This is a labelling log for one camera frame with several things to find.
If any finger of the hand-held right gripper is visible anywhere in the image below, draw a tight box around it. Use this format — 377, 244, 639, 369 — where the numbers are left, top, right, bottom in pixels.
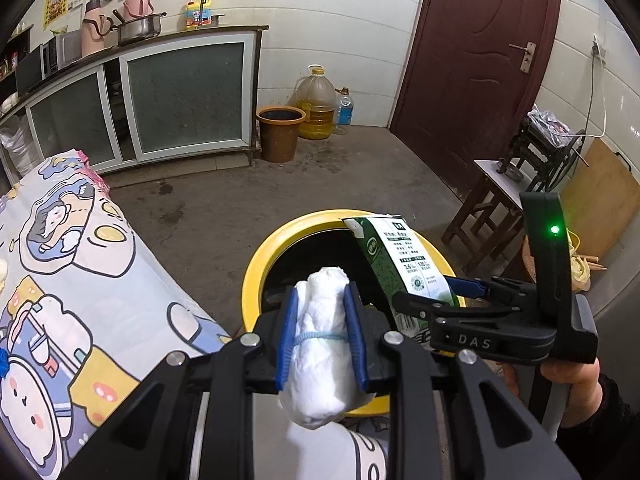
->
445, 274, 538, 301
391, 290, 506, 322

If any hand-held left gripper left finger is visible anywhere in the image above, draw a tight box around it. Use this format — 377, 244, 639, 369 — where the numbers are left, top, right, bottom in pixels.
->
57, 285, 301, 480

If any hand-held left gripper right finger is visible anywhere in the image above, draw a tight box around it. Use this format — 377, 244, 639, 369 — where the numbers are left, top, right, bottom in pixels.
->
342, 282, 583, 480

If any white wadded plastic bag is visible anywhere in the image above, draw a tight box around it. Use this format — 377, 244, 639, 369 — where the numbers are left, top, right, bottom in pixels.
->
280, 265, 373, 430

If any green white milk carton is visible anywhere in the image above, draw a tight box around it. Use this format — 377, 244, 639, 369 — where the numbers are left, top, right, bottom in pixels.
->
341, 215, 466, 351

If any yellow round waste bin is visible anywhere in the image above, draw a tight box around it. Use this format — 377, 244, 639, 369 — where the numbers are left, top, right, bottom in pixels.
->
241, 209, 468, 418

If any person's right forearm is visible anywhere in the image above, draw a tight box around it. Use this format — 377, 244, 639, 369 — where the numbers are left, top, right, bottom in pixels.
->
555, 372, 640, 480

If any person's right hand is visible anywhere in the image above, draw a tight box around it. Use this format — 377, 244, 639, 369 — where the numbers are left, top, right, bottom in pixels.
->
500, 357, 603, 431

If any wooden stool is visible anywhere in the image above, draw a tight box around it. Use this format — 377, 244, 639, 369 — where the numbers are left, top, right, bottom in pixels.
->
442, 159, 526, 273

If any wooden cutting board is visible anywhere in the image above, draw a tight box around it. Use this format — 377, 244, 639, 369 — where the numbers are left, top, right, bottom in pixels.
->
562, 137, 640, 261

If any black hand-crank noodle machine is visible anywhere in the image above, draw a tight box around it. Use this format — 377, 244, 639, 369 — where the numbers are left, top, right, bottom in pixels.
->
500, 117, 586, 193

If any clear plastic bag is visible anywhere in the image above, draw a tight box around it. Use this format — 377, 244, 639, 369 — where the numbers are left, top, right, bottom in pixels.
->
527, 105, 571, 138

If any dark red wooden door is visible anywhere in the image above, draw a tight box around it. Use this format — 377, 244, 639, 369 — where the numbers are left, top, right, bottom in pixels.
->
389, 0, 563, 206

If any brown plastic bucket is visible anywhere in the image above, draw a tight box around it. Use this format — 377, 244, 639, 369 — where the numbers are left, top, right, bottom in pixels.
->
256, 106, 307, 163

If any clear water bottle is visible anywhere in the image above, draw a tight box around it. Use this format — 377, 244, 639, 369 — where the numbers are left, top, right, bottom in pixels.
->
334, 87, 356, 136

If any yellow cooking oil jug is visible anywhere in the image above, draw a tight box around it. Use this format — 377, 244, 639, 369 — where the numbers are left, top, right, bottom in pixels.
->
295, 65, 337, 141

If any white glass-door kitchen cabinet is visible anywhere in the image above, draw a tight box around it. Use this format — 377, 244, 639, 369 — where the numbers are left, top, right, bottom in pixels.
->
0, 25, 271, 186

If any white woven sack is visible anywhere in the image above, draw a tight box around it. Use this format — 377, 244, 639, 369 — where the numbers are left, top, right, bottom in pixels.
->
0, 115, 33, 171

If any yellow detergent pack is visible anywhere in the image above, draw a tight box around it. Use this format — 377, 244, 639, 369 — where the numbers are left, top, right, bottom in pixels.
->
184, 0, 213, 28

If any steel cooking pot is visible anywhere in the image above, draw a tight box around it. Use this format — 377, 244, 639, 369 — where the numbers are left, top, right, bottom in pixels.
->
112, 10, 167, 46

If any pink thermos flask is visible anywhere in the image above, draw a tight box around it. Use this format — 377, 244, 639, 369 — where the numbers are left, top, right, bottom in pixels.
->
122, 0, 153, 23
81, 1, 113, 57

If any dark microwave oven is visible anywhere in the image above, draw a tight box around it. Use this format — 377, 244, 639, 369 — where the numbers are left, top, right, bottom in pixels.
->
40, 30, 83, 78

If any white power cable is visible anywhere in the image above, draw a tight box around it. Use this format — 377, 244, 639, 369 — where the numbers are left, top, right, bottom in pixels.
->
585, 35, 608, 138

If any yellow wall poster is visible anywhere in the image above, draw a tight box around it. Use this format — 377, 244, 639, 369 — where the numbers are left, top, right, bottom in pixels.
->
44, 0, 71, 28

